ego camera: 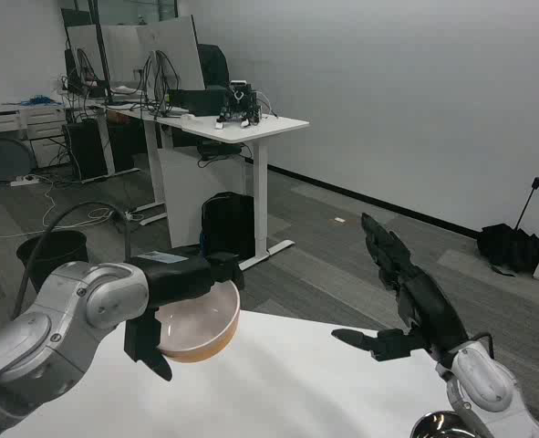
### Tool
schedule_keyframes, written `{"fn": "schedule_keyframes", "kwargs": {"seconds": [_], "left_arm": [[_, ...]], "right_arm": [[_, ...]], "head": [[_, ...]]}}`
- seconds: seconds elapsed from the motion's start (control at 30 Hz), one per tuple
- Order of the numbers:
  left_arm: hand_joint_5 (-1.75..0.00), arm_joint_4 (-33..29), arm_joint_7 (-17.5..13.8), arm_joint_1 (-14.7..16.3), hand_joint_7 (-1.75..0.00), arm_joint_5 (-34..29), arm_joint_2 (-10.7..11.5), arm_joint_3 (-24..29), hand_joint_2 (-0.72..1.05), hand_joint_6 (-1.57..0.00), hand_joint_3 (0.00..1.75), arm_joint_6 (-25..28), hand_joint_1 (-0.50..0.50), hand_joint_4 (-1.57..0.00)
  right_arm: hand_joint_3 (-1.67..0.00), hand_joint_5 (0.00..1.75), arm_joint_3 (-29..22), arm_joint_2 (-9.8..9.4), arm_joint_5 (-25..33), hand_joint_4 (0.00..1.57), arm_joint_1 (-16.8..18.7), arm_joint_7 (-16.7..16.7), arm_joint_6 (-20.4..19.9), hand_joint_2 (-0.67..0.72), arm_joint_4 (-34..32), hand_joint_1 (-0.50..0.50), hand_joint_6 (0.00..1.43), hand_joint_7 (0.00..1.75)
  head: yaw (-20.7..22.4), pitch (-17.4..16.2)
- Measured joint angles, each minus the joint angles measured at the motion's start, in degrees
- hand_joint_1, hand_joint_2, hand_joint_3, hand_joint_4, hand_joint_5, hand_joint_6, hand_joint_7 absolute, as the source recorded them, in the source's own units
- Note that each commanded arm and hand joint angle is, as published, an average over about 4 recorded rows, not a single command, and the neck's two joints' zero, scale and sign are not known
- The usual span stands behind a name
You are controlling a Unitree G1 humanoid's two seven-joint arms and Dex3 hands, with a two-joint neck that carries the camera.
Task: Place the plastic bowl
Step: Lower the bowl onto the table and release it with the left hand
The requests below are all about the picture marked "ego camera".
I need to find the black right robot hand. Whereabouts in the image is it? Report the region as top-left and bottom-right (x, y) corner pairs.
(331, 212), (473, 366)

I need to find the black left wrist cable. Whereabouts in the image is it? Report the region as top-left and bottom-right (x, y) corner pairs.
(12, 202), (133, 320)

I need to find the orange and white plastic bowl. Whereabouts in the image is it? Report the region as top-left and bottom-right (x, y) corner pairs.
(154, 278), (242, 364)

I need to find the white panel under desk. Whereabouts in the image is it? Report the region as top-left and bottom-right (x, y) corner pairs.
(158, 145), (247, 250)

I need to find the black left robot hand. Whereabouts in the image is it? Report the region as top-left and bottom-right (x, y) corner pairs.
(123, 248), (246, 382)

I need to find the black umbrella stick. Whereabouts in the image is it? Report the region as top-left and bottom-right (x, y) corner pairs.
(513, 176), (539, 232)

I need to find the white partition panel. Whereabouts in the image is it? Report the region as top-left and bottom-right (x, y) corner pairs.
(66, 16), (206, 92)

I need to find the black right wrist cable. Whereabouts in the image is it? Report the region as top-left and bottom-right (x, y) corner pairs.
(472, 332), (496, 361)

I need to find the black box on desk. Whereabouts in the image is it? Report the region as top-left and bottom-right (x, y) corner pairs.
(168, 86), (229, 118)

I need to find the computer monitor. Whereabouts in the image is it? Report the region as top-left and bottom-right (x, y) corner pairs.
(64, 47), (93, 95)

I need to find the black bag by wall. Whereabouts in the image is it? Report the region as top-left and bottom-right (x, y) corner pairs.
(476, 223), (539, 277)

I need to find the black upright pole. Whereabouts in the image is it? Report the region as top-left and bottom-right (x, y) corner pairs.
(88, 0), (115, 105)

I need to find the black backpack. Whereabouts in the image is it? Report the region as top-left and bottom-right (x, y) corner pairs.
(200, 191), (256, 261)

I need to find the black power adapter under desk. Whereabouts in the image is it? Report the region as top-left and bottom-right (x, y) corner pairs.
(197, 141), (247, 161)

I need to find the white drawer cabinet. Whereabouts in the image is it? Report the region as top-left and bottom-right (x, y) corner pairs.
(0, 103), (68, 169)

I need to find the shiny steel bowl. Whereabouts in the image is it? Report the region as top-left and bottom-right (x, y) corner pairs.
(409, 410), (475, 438)

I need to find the grey round disc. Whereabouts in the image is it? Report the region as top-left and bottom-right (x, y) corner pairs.
(0, 136), (37, 184)

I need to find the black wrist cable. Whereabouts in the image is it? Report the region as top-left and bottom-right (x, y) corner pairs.
(472, 332), (496, 361)
(12, 202), (133, 320)

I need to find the white standing desk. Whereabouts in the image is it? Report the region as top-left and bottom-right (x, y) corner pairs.
(104, 102), (311, 270)

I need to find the small black legged robot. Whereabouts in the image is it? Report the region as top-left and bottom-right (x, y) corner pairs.
(214, 79), (279, 130)

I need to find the black trash bin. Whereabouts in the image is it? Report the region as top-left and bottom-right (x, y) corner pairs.
(16, 230), (89, 293)

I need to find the black office chair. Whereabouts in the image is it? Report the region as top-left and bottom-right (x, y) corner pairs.
(197, 43), (230, 90)

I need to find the black computer tower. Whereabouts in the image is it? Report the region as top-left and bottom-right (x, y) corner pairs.
(63, 119), (110, 183)

